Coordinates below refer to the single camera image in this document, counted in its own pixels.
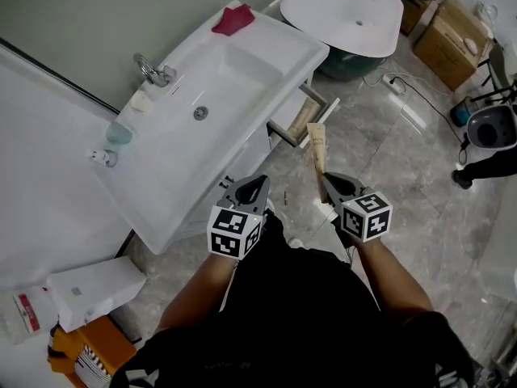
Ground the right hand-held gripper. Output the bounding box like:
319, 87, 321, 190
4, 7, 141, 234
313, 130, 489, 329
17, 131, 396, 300
322, 171, 394, 244

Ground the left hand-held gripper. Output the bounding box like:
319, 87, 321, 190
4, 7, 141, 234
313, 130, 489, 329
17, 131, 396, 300
207, 175, 271, 261

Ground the beige tube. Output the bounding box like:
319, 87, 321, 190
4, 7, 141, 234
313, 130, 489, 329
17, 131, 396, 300
305, 122, 329, 204
287, 97, 320, 137

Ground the person's right forearm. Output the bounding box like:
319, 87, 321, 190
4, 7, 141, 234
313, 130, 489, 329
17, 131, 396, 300
355, 236, 433, 313

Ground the person's left forearm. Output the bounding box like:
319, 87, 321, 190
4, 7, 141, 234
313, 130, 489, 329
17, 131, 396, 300
159, 252, 239, 333

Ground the white sink vanity cabinet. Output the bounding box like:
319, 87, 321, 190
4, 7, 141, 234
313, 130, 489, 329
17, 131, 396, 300
93, 0, 330, 256

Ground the white vanity drawer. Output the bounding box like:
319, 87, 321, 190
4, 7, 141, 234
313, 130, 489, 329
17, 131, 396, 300
267, 82, 341, 149

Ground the white power strip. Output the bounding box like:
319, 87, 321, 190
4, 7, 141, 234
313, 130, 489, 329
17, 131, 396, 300
381, 74, 406, 95

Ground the person's black clothing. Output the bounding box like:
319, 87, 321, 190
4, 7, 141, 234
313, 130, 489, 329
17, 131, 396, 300
108, 212, 477, 388

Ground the blue waste bin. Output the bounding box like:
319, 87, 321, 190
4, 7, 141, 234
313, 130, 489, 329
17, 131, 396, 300
449, 96, 480, 128

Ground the white cup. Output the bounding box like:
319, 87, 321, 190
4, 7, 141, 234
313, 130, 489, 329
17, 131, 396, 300
129, 90, 153, 112

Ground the teal plastic cup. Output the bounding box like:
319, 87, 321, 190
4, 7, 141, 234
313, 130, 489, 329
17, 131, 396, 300
105, 121, 133, 146

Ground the white pump bottle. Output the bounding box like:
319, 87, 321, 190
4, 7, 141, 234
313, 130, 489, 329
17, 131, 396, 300
89, 148, 119, 168

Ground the chrome faucet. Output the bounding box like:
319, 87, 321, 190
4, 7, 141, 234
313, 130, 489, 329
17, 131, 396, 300
132, 53, 178, 88

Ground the grey shell chair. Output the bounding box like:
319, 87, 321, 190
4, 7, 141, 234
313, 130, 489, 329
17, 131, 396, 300
466, 103, 517, 151

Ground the white freestanding basin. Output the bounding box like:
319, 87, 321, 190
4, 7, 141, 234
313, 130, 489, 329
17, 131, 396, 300
280, 0, 405, 81

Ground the red cloth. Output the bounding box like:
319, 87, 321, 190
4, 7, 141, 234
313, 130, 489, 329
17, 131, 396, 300
211, 3, 256, 37

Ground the large cardboard box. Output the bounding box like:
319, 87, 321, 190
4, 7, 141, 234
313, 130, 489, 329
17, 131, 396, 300
412, 0, 492, 92

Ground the white water dispenser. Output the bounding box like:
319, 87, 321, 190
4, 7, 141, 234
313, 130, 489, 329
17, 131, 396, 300
46, 255, 147, 334

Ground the small cardboard box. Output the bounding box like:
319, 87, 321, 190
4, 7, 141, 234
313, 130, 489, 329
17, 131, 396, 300
399, 0, 433, 36

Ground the black framed chair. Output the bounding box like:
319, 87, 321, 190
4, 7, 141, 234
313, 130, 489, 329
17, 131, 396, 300
470, 42, 517, 104

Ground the striped cushion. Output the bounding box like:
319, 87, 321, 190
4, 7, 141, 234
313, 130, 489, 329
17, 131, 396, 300
74, 345, 112, 388

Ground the clear water jug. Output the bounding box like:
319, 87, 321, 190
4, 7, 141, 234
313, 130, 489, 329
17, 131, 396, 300
0, 287, 57, 345

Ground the black cable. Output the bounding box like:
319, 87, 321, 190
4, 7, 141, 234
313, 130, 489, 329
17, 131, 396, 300
389, 77, 470, 165

